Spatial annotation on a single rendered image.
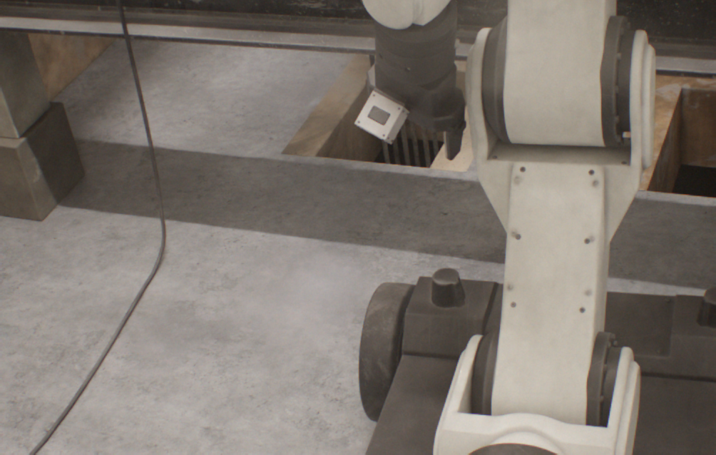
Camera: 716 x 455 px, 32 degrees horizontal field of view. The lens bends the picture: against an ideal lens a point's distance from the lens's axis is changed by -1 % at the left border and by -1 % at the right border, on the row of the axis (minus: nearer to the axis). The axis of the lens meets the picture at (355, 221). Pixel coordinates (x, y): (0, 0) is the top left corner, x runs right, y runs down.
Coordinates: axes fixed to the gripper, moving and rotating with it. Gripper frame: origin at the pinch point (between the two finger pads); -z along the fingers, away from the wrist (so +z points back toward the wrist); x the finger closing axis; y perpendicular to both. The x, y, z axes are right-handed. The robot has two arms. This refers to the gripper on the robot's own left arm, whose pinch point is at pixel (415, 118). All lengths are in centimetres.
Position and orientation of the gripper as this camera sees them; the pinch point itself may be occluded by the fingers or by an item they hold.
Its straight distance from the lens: 145.5
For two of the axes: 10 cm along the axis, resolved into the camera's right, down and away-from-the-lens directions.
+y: -5.9, 6.7, -4.5
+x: -8.1, -4.7, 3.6
